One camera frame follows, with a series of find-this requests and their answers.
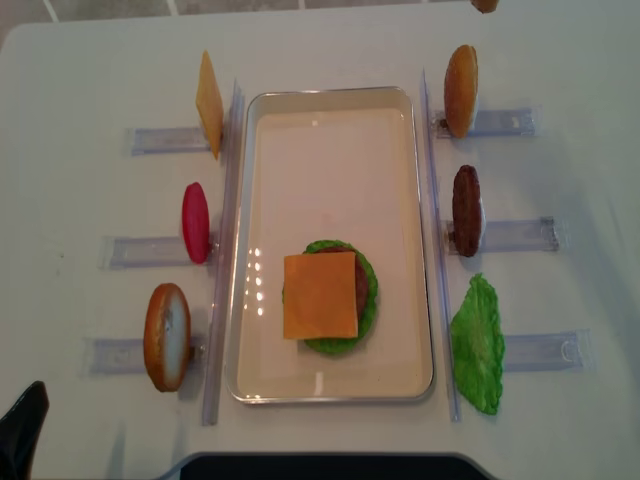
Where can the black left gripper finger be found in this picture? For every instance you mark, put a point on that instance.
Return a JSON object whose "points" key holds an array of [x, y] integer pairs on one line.
{"points": [[20, 430]]}

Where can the sesame top bun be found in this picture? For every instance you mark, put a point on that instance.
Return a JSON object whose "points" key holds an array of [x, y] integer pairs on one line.
{"points": [[485, 6]]}

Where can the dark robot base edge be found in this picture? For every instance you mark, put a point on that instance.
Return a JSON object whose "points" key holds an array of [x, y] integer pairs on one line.
{"points": [[329, 466]]}

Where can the clear holder under tomato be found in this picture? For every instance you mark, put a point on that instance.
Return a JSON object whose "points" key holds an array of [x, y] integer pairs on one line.
{"points": [[142, 252]]}

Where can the upright red tomato slice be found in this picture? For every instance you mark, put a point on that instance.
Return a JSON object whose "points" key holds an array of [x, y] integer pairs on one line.
{"points": [[195, 223]]}

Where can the clear holder under cheese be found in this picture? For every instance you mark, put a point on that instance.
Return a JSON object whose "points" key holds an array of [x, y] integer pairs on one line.
{"points": [[151, 141]]}

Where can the lettuce leaf in burger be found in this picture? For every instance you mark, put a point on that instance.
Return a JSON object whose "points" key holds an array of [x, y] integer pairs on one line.
{"points": [[367, 300]]}

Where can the flat cheese slice on burger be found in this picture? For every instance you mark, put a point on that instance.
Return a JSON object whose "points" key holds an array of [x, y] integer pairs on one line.
{"points": [[320, 296]]}

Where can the meat patty in burger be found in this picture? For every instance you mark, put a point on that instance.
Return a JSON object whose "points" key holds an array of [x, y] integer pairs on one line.
{"points": [[362, 284]]}

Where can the upright cheese slice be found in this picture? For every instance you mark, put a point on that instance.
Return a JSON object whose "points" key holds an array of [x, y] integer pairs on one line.
{"points": [[209, 104]]}

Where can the upright green lettuce leaf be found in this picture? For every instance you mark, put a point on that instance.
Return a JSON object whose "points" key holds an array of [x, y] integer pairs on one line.
{"points": [[479, 347]]}

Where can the upright brown meat patty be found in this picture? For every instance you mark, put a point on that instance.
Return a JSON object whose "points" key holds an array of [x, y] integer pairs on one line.
{"points": [[467, 211]]}

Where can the clear holder under lettuce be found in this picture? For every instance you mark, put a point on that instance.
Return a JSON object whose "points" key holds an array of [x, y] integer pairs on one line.
{"points": [[564, 351]]}

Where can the clear holder under left bun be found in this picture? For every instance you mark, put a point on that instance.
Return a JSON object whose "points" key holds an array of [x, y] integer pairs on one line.
{"points": [[103, 356]]}

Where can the clear holder under bun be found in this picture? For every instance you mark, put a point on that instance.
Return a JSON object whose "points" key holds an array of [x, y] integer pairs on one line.
{"points": [[103, 356], [519, 122]]}

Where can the upright bun half left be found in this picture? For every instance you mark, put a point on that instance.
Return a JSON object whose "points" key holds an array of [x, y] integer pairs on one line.
{"points": [[167, 335]]}

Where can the upright bun half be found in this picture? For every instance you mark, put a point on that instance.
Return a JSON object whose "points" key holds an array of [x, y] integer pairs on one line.
{"points": [[460, 90], [167, 335]]}

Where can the white rectangular serving tray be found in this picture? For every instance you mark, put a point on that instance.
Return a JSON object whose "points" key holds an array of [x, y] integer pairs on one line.
{"points": [[337, 166]]}

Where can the clear holder under patty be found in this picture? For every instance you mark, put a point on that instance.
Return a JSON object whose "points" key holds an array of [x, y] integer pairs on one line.
{"points": [[509, 236]]}

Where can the upright bun half right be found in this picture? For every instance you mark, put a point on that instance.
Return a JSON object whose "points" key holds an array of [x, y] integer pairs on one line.
{"points": [[460, 90]]}

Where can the clear holder under right bun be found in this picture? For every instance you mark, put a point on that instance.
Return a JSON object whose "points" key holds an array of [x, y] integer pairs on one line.
{"points": [[519, 122]]}

